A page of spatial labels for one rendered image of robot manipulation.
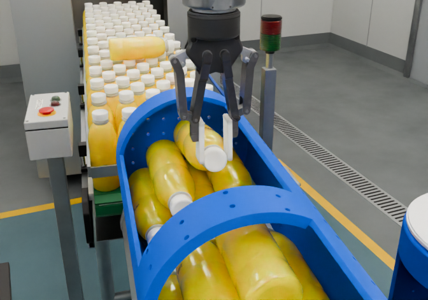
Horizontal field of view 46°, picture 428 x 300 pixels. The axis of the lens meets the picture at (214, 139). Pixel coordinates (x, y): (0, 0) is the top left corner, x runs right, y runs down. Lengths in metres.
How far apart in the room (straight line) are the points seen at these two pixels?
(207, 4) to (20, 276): 2.06
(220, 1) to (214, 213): 0.28
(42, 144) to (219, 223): 0.76
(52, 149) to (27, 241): 1.55
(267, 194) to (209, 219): 0.08
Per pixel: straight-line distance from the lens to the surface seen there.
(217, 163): 0.80
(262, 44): 1.56
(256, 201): 0.62
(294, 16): 6.11
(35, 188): 3.27
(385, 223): 2.92
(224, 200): 0.63
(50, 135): 1.27
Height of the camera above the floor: 1.56
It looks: 25 degrees down
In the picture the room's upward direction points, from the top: straight up
